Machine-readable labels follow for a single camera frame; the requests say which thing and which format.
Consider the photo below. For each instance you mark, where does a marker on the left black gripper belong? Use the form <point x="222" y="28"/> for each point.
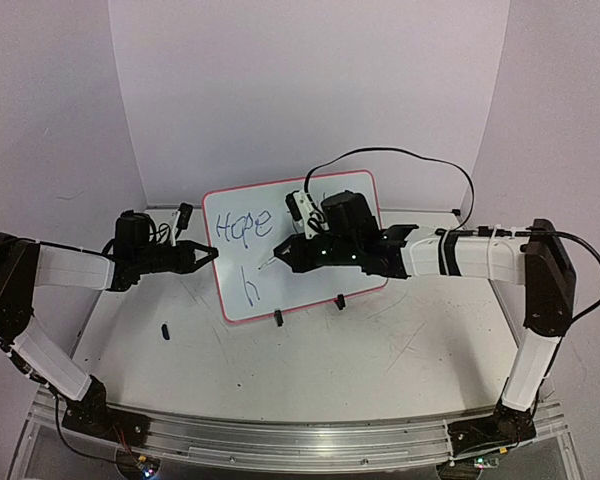
<point x="187" y="257"/>

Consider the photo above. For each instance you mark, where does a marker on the right circuit board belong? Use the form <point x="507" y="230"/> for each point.
<point x="486" y="462"/>

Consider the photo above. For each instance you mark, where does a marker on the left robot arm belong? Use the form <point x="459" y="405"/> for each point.
<point x="32" y="271"/>

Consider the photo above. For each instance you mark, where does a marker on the aluminium front rail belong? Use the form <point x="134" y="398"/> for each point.
<point x="309" y="447"/>

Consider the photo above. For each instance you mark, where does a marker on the circuit board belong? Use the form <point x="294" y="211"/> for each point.
<point x="486" y="462"/>
<point x="136" y="468"/>

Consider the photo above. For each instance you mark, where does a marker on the white marker pen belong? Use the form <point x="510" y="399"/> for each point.
<point x="267" y="262"/>

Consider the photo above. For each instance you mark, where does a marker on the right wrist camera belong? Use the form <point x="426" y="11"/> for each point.
<point x="305" y="214"/>

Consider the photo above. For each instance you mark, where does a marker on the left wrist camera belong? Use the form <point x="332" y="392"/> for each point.
<point x="180" y="221"/>

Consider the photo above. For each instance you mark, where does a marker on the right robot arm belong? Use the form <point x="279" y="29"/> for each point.
<point x="342" y="231"/>

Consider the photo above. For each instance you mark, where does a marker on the left circuit board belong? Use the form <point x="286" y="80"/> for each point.
<point x="136" y="468"/>

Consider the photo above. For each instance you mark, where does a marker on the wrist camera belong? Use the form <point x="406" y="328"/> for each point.
<point x="180" y="221"/>
<point x="305" y="214"/>

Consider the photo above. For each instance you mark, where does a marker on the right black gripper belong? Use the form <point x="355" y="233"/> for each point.
<point x="295" y="260"/>

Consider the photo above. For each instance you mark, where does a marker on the pink framed whiteboard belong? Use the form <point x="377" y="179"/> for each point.
<point x="245" y="224"/>

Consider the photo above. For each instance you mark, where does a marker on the blue marker cap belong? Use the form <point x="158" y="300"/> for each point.
<point x="165" y="332"/>

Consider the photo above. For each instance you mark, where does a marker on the black whiteboard stand clip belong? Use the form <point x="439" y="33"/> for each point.
<point x="278" y="316"/>

